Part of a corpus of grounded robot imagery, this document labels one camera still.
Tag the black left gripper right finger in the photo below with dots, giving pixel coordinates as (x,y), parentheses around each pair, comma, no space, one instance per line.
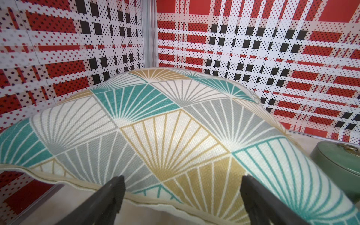
(263,207)

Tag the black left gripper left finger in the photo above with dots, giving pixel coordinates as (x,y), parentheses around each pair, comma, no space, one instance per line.
(101,208)

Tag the geometric fan pattern pillow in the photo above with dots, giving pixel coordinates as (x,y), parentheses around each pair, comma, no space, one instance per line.
(183,141)

